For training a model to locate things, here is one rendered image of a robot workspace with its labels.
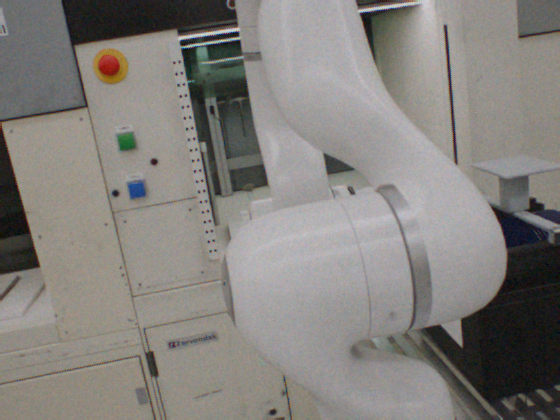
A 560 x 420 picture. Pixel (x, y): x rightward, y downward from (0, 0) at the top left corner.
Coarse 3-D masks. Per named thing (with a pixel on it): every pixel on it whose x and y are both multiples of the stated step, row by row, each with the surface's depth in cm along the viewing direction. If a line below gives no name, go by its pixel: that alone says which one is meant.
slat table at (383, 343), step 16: (384, 336) 104; (400, 336) 104; (416, 336) 103; (416, 352) 97; (432, 352) 96; (448, 368) 91; (464, 400) 82; (496, 400) 81; (512, 400) 80; (544, 400) 79; (464, 416) 78; (480, 416) 78; (496, 416) 78; (512, 416) 77; (528, 416) 76; (544, 416) 78
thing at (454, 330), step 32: (544, 288) 77; (480, 320) 78; (512, 320) 78; (544, 320) 79; (448, 352) 93; (480, 352) 80; (512, 352) 79; (544, 352) 80; (480, 384) 82; (512, 384) 81; (544, 384) 81
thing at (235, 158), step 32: (96, 64) 104; (224, 96) 196; (128, 128) 107; (192, 128) 109; (224, 128) 199; (192, 160) 110; (224, 160) 195; (256, 160) 201; (128, 192) 110; (224, 192) 198
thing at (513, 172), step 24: (480, 168) 89; (504, 168) 86; (528, 168) 83; (552, 168) 82; (504, 192) 88; (528, 192) 87; (504, 216) 100; (528, 216) 85; (552, 240) 78; (528, 264) 80; (552, 264) 80; (504, 288) 80
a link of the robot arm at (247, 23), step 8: (240, 0) 71; (248, 0) 70; (256, 0) 69; (240, 8) 71; (248, 8) 70; (256, 8) 70; (240, 16) 72; (248, 16) 71; (256, 16) 70; (240, 24) 73; (248, 24) 71; (256, 24) 71; (240, 32) 74; (248, 32) 72; (256, 32) 71; (240, 40) 75; (248, 40) 72; (256, 40) 72; (248, 48) 73; (256, 48) 72
